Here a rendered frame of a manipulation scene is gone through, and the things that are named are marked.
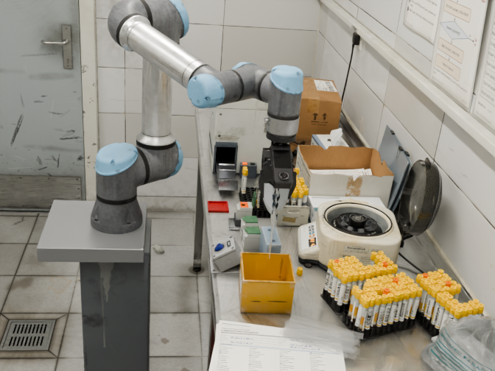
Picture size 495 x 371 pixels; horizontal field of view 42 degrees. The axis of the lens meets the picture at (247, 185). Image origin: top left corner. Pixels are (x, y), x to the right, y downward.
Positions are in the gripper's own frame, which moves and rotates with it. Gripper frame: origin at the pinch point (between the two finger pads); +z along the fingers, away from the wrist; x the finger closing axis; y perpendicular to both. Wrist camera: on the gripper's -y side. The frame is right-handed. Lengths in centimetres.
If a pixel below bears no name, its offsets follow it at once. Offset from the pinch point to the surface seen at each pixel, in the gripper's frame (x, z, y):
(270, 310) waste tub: -0.8, 24.6, -7.3
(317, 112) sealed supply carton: -30, 13, 113
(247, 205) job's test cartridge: 3.4, 17.9, 36.3
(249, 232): 3.5, 19.0, 21.8
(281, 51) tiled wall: -24, 12, 208
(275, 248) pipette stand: -3.0, 16.9, 10.1
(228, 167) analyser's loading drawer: 8, 20, 68
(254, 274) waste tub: 2.7, 22.6, 5.4
